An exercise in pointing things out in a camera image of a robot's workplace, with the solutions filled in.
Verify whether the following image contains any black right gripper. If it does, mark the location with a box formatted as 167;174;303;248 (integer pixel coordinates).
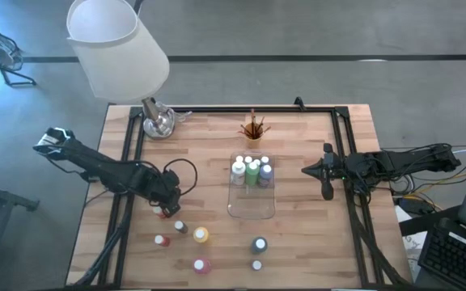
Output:
301;143;350;201

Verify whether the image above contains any yellow large paint bottle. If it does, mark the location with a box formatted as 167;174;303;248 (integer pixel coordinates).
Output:
193;226;210;244

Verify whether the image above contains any green large paint bottle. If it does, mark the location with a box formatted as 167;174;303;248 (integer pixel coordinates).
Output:
244;160;261;187

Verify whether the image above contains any orange plastic cup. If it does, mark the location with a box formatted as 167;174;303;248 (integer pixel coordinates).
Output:
244;122;264;150

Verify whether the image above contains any white large paint bottle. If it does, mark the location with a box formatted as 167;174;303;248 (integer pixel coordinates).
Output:
231;160;247;187

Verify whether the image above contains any clear plastic bin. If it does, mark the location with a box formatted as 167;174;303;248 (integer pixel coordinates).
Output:
227;150;277;220

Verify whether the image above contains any pink large paint bottle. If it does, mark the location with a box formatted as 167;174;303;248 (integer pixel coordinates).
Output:
193;258;213;275

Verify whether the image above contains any teal large paint bottle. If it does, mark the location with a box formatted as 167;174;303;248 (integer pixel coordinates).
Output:
250;236;269;255

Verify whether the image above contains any chrome lamp base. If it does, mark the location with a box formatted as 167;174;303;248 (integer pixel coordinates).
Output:
142;96;176;141

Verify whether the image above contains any clear plastic wrap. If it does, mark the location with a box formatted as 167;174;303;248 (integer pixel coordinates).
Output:
171;109;193;123

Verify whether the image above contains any white paper sheet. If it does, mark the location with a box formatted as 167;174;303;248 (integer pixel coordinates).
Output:
394;205;429;282

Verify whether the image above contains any black desk bar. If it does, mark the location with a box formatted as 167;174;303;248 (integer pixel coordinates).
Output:
398;204;463;238

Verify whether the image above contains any white lamp shade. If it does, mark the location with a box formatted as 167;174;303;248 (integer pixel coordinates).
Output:
66;0;171;103

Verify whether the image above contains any black keyboard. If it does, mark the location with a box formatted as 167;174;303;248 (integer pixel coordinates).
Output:
417;217;466;291

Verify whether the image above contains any grey side table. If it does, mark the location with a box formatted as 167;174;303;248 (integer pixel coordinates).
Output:
0;176;40;291

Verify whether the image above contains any black looped cable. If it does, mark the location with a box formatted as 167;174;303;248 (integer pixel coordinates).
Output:
163;158;199;198

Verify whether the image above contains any yellow cable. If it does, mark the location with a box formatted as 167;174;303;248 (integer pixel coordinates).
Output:
413;171;466;195

